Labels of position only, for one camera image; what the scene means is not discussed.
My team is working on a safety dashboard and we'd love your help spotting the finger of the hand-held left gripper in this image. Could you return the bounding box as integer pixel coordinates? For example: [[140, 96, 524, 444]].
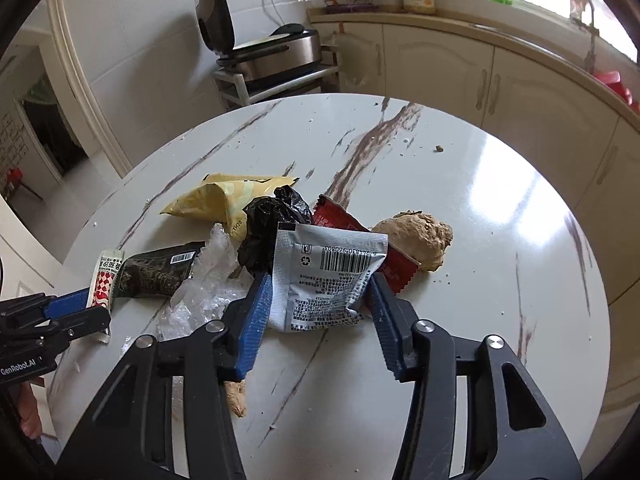
[[0, 287, 95, 332], [20, 305, 112, 358]]

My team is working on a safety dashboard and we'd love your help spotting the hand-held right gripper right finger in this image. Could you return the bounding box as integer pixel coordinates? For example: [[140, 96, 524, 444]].
[[370, 272, 583, 480]]

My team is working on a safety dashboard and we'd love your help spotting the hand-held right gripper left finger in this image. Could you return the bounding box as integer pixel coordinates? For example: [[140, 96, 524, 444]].
[[55, 275, 273, 480]]

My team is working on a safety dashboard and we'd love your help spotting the red white checked stick packet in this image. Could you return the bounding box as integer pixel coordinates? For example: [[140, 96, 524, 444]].
[[86, 250, 125, 345]]

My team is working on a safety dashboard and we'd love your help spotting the clear plastic bag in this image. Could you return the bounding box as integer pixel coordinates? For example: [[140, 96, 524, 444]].
[[156, 222, 257, 344]]

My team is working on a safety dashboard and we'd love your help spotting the small ginger piece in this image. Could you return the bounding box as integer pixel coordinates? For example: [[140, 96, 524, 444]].
[[222, 380, 249, 419]]

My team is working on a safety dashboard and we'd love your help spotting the dark green snack packet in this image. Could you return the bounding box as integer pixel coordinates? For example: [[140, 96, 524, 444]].
[[111, 240, 207, 301]]

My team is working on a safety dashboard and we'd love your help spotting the silver packet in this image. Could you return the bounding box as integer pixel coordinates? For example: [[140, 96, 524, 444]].
[[270, 221, 389, 334]]

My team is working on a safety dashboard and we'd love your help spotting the ginger root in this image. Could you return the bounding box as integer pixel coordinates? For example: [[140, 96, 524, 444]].
[[372, 211, 454, 272]]

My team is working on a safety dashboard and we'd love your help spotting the black plastic bag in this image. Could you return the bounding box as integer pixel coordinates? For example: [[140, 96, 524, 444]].
[[236, 185, 314, 276]]

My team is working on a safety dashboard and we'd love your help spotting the yellow snack bag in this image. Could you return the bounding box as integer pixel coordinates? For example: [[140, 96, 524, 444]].
[[159, 173, 300, 244]]

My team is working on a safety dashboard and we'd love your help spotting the person's left hand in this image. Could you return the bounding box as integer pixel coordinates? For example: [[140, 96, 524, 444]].
[[17, 384, 45, 442]]

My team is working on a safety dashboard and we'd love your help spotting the red stool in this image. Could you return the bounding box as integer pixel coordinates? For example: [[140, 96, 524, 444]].
[[2, 169, 41, 201]]

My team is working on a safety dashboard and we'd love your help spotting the round marble table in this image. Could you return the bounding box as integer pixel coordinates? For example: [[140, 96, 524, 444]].
[[47, 94, 612, 480]]

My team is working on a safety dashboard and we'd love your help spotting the white trolley rack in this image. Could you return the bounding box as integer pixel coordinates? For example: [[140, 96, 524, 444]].
[[212, 45, 342, 111]]

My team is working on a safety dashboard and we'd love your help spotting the black silver rice cooker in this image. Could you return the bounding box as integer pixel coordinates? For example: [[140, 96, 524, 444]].
[[194, 0, 322, 82]]

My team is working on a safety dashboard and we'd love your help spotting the beige kitchen countertop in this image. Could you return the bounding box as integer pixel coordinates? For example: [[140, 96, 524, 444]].
[[306, 7, 640, 132]]

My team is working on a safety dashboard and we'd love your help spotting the red basin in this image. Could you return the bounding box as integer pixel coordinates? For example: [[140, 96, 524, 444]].
[[592, 71, 640, 112]]

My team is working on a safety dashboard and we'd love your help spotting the metal faucet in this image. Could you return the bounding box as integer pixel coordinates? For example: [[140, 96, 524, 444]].
[[560, 0, 601, 74]]

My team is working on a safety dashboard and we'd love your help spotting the cream door frame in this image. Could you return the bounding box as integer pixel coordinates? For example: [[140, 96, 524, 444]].
[[47, 0, 137, 177]]

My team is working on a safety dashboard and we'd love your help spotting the white power cable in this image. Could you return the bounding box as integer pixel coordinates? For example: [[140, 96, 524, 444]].
[[260, 0, 282, 32]]

